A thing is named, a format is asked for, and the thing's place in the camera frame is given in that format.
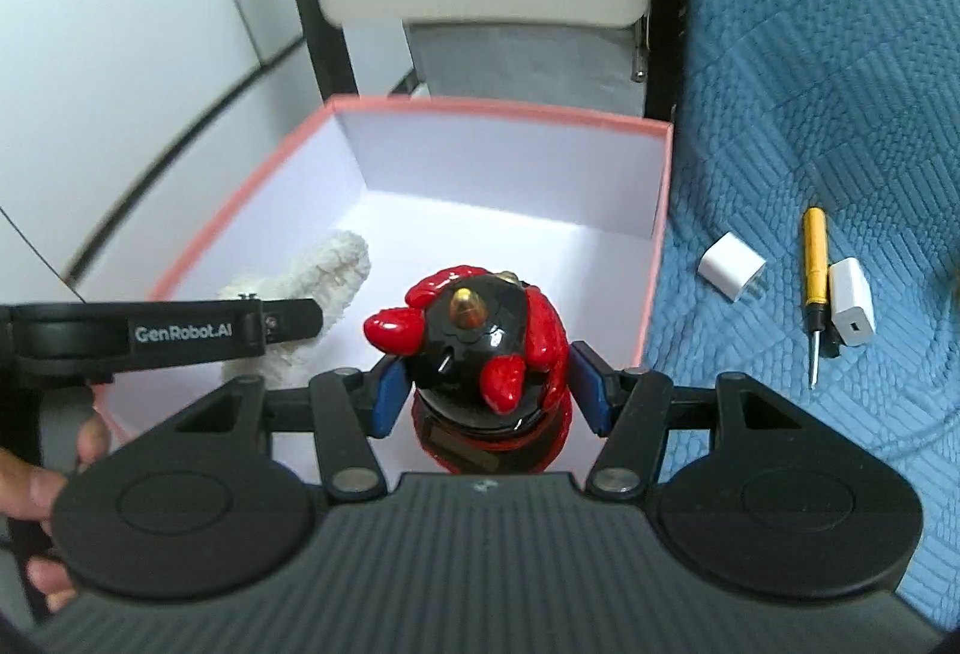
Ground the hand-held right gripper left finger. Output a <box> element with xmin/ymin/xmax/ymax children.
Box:
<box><xmin>150</xmin><ymin>354</ymin><xmax>411</xmax><ymax>503</ymax></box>

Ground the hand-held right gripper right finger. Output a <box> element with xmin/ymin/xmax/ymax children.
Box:
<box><xmin>571</xmin><ymin>340</ymin><xmax>826</xmax><ymax>503</ymax></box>

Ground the red and black toy figurine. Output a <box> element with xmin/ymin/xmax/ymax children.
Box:
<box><xmin>364</xmin><ymin>264</ymin><xmax>577</xmax><ymax>475</ymax></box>

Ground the clear plastic bag item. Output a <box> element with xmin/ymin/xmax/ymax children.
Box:
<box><xmin>216</xmin><ymin>232</ymin><xmax>373</xmax><ymax>392</ymax></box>

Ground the white card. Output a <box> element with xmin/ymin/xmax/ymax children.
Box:
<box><xmin>697</xmin><ymin>232</ymin><xmax>767</xmax><ymax>304</ymax></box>

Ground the white box orange rim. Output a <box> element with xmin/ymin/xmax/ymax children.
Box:
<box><xmin>75</xmin><ymin>95</ymin><xmax>676</xmax><ymax>452</ymax></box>

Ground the yellow handled screwdriver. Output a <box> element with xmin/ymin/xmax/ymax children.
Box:
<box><xmin>801</xmin><ymin>208</ymin><xmax>832</xmax><ymax>391</ymax></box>

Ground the white charger with port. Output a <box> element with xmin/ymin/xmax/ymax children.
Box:
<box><xmin>827</xmin><ymin>258</ymin><xmax>877</xmax><ymax>349</ymax></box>

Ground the person's left hand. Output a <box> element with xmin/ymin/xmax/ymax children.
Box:
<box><xmin>0</xmin><ymin>412</ymin><xmax>115</xmax><ymax>616</ymax></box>

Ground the white cabinet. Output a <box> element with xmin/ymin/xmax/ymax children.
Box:
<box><xmin>0</xmin><ymin>0</ymin><xmax>310</xmax><ymax>299</ymax></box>

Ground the blue quilted blanket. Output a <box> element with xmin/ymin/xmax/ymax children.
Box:
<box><xmin>643</xmin><ymin>0</ymin><xmax>960</xmax><ymax>632</ymax></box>

